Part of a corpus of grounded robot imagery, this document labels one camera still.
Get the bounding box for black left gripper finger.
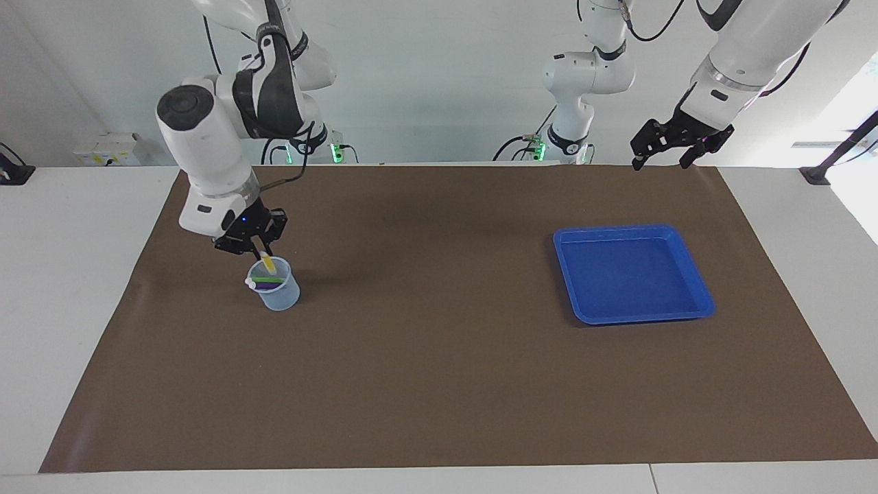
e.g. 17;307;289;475
680;134;726;169
631;120;676;171

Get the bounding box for blue plastic tray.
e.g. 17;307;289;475
553;224;716;326

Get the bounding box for translucent plastic cup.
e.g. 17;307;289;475
246;257;300;311

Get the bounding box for black angled stand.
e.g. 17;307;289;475
799;110;878;186

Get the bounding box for brown table mat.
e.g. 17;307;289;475
39;163;878;474

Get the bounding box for black table clamp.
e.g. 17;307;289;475
0;142;36;186

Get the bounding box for black arm base cable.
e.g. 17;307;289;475
261;136;292;165
493;134;549;164

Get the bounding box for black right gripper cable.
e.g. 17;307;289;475
259;122;316;193

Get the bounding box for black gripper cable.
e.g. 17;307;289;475
259;122;316;193
758;41;814;97

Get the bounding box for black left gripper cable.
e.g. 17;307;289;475
758;41;814;97

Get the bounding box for white wall socket box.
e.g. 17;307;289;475
73;132;148;167

